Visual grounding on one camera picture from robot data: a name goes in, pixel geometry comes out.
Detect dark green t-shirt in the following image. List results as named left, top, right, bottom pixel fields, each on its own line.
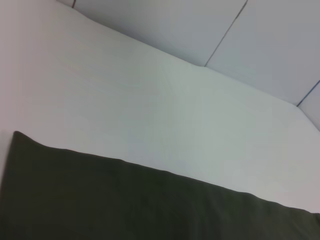
left=0, top=130, right=320, bottom=240

